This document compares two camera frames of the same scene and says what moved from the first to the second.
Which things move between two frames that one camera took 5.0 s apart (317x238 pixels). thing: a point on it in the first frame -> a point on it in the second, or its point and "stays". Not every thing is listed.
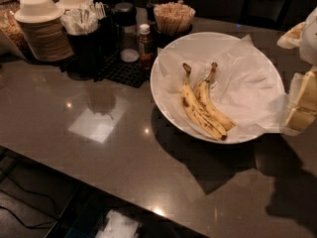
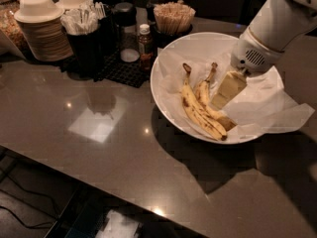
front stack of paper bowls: (40, 20) stays
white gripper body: (309, 40) -> (250, 56)
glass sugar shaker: (125, 16) stays
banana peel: (193, 110) stays
